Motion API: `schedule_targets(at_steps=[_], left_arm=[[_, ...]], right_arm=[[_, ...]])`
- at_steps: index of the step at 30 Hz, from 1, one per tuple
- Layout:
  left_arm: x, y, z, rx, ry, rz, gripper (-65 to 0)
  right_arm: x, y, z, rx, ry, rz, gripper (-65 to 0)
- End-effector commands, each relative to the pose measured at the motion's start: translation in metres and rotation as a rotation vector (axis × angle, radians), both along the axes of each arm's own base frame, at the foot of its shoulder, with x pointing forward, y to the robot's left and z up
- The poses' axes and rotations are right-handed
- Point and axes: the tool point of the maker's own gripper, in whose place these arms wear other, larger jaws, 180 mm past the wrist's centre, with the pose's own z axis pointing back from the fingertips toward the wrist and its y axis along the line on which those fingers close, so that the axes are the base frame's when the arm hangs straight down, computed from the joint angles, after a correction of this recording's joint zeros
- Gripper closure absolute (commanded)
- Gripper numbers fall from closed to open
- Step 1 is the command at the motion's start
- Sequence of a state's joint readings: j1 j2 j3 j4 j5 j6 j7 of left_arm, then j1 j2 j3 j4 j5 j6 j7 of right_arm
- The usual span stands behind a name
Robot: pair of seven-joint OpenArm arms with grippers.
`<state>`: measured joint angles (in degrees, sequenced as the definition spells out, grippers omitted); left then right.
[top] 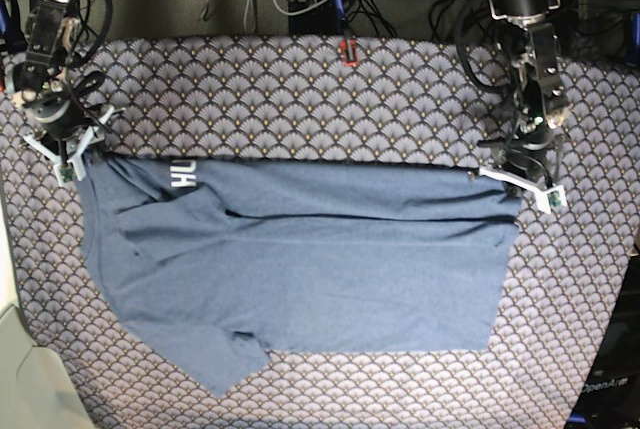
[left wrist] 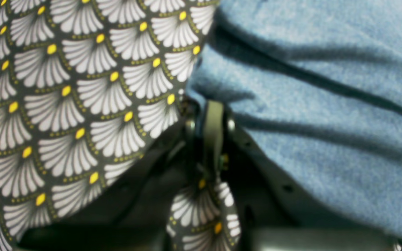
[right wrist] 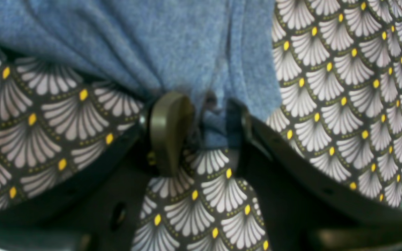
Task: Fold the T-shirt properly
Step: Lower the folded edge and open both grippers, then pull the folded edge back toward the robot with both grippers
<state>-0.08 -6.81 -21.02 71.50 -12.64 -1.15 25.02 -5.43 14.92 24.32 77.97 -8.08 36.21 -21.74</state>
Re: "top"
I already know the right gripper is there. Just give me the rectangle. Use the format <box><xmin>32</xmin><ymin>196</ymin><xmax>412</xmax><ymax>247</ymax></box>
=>
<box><xmin>27</xmin><ymin>96</ymin><xmax>108</xmax><ymax>159</ymax></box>

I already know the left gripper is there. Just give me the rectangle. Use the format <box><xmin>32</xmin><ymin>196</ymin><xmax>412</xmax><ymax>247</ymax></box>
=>
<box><xmin>492</xmin><ymin>128</ymin><xmax>565</xmax><ymax>197</ymax></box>

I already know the blue T-shirt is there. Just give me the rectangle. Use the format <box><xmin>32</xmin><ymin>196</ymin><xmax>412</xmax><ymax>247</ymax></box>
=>
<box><xmin>77</xmin><ymin>154</ymin><xmax>521</xmax><ymax>396</ymax></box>

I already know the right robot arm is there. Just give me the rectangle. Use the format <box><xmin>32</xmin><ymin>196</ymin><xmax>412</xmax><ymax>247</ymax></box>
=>
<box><xmin>5</xmin><ymin>0</ymin><xmax>113</xmax><ymax>164</ymax></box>

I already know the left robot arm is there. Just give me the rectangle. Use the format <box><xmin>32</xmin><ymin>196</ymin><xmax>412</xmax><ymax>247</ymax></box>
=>
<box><xmin>454</xmin><ymin>0</ymin><xmax>570</xmax><ymax>213</ymax></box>

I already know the blue clamp left edge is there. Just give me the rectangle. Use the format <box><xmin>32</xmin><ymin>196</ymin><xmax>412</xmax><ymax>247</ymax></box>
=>
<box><xmin>0</xmin><ymin>0</ymin><xmax>28</xmax><ymax>54</ymax></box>

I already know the blue clamp edge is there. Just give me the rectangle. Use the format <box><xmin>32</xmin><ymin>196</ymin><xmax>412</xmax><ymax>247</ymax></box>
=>
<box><xmin>626</xmin><ymin>13</ymin><xmax>640</xmax><ymax>67</ymax></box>
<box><xmin>0</xmin><ymin>0</ymin><xmax>28</xmax><ymax>54</ymax></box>

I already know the fan-patterned tablecloth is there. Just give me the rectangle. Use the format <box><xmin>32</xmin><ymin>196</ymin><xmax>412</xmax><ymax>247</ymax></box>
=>
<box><xmin>1</xmin><ymin>36</ymin><xmax>639</xmax><ymax>428</ymax></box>

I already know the red and black clamp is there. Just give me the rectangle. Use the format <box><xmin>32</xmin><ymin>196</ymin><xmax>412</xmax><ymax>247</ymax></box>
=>
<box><xmin>340</xmin><ymin>38</ymin><xmax>358</xmax><ymax>67</ymax></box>

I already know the blue clamp right edge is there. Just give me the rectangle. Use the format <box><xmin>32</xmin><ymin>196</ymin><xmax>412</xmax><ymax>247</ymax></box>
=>
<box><xmin>626</xmin><ymin>13</ymin><xmax>640</xmax><ymax>67</ymax></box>

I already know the black OpenArm base panel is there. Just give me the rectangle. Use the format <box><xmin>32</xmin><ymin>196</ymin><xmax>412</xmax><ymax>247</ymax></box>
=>
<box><xmin>565</xmin><ymin>255</ymin><xmax>639</xmax><ymax>428</ymax></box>

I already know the beige furniture corner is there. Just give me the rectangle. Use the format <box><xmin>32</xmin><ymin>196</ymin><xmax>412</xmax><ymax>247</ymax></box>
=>
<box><xmin>1</xmin><ymin>203</ymin><xmax>94</xmax><ymax>428</ymax></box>

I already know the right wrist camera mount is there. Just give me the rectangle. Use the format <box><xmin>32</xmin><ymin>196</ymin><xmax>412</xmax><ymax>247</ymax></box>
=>
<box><xmin>22</xmin><ymin>104</ymin><xmax>123</xmax><ymax>187</ymax></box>

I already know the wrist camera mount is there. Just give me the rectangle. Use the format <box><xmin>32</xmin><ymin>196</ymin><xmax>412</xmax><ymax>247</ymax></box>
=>
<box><xmin>469</xmin><ymin>166</ymin><xmax>568</xmax><ymax>214</ymax></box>
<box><xmin>22</xmin><ymin>104</ymin><xmax>123</xmax><ymax>187</ymax></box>

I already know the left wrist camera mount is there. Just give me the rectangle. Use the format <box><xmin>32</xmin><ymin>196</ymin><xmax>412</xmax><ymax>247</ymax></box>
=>
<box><xmin>469</xmin><ymin>166</ymin><xmax>568</xmax><ymax>214</ymax></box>

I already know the black box with cables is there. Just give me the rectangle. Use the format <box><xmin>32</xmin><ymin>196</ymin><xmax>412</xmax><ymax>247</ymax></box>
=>
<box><xmin>288</xmin><ymin>1</ymin><xmax>338</xmax><ymax>36</ymax></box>

